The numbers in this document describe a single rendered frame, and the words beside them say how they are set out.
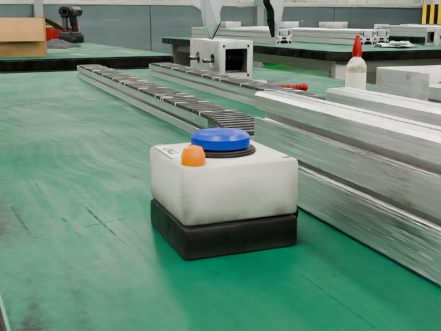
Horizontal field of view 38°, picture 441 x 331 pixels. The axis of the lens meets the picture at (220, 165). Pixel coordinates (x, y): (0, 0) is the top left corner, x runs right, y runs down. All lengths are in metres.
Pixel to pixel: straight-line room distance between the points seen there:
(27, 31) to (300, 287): 2.34
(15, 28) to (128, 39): 9.35
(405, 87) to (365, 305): 0.38
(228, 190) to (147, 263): 0.07
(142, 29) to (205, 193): 11.64
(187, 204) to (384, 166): 0.12
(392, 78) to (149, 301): 0.44
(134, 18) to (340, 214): 11.56
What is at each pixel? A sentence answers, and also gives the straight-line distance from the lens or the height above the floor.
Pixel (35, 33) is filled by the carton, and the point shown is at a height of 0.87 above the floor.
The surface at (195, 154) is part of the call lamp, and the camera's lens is 0.39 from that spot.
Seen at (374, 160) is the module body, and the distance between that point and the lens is 0.42.
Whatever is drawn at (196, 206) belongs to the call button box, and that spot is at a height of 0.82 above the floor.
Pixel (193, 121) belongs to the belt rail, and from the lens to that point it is 0.83.
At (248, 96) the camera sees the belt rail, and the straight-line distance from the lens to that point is 1.14.
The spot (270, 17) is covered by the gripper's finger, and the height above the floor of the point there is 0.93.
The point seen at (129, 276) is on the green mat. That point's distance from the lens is 0.39.
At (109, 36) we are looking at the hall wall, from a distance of 11.85.
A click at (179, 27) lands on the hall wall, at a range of 12.26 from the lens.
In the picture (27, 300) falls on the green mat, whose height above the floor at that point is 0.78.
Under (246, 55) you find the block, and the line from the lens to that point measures 1.59.
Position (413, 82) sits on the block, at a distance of 0.69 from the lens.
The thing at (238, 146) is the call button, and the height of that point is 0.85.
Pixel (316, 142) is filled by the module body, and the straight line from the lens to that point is 0.48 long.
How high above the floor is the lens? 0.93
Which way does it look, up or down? 13 degrees down
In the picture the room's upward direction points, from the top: straight up
